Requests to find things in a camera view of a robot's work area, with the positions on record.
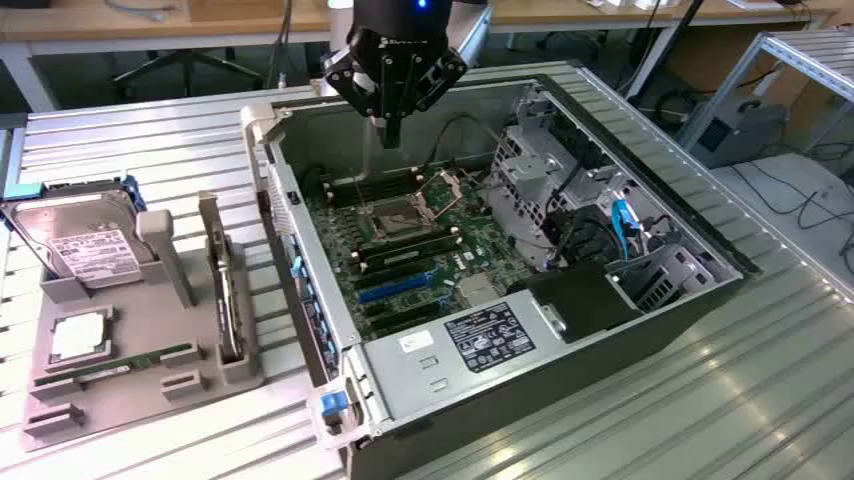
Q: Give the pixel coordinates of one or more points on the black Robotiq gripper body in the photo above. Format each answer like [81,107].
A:
[400,30]

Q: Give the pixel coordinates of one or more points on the graphics card with metal bracket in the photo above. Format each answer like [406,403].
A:
[230,320]

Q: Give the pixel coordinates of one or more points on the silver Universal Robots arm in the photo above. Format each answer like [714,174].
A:
[476,30]

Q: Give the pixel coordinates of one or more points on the black office chair base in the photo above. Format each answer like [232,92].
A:
[581,37]
[188,60]

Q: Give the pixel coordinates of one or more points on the grey metal drive cage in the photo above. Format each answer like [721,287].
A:
[527,165]

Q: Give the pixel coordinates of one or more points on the metal socket cover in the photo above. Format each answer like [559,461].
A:
[443,192]

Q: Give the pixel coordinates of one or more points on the thin metal locking lever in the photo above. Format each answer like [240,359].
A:
[360,192]

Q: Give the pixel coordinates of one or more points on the CPU socket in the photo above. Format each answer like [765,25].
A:
[396,220]

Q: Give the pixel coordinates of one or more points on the green Dell motherboard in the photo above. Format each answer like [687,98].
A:
[480,240]

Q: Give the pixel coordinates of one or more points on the labelled green RAM stick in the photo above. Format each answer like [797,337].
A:
[410,256]

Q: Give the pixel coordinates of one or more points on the wooden office desk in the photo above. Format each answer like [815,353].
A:
[734,17]
[67,27]

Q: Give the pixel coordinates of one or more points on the blue expansion slot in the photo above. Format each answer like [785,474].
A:
[394,289]

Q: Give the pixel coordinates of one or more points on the silver finned chipset heatsink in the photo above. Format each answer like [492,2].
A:
[476,291]

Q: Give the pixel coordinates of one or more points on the black plastic shroud box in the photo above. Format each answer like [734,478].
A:
[581,300]

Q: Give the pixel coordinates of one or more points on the silver hard disk drive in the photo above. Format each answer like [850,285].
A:
[73,235]

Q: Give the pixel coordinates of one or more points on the grey perforated disk bay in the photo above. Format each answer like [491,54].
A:
[667,280]

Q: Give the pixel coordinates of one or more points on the blue plastic disk carrier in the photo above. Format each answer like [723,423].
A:
[23,192]

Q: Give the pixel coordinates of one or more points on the grey power supply unit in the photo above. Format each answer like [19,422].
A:
[427,370]

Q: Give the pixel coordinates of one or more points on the grey plastic parts rack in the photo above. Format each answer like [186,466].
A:
[154,350]

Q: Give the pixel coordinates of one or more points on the silver CPU chip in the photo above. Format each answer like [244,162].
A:
[80,336]

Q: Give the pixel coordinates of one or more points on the blue case latch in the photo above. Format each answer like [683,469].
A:
[332,404]

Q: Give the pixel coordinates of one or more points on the open black PC case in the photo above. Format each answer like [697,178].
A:
[667,360]

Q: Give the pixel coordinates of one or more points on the aluminium shelf frame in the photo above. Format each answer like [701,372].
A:
[807,55]

